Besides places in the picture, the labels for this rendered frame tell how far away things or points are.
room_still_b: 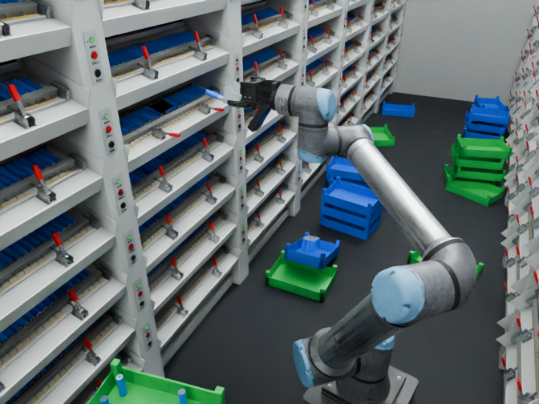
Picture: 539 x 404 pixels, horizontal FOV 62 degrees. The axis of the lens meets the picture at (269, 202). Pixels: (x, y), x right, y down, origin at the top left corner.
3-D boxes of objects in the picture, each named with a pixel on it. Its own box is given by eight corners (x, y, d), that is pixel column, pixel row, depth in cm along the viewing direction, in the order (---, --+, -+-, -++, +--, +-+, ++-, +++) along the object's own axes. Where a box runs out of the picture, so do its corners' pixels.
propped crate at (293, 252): (303, 245, 250) (305, 232, 248) (338, 254, 243) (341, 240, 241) (283, 258, 223) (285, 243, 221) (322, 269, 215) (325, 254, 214)
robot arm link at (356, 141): (512, 279, 96) (365, 115, 142) (465, 290, 92) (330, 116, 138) (488, 311, 104) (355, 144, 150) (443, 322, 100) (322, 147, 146)
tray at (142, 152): (228, 112, 177) (235, 90, 171) (125, 175, 130) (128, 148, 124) (187, 90, 181) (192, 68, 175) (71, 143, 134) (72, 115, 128)
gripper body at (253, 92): (249, 75, 141) (284, 79, 137) (250, 103, 146) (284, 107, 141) (237, 82, 135) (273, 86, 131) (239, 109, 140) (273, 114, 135)
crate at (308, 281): (336, 277, 226) (337, 264, 222) (322, 302, 210) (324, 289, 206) (281, 261, 237) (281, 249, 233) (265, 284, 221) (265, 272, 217)
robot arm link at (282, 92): (298, 111, 140) (286, 120, 133) (284, 109, 142) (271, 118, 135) (299, 82, 136) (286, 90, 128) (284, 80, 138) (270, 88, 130)
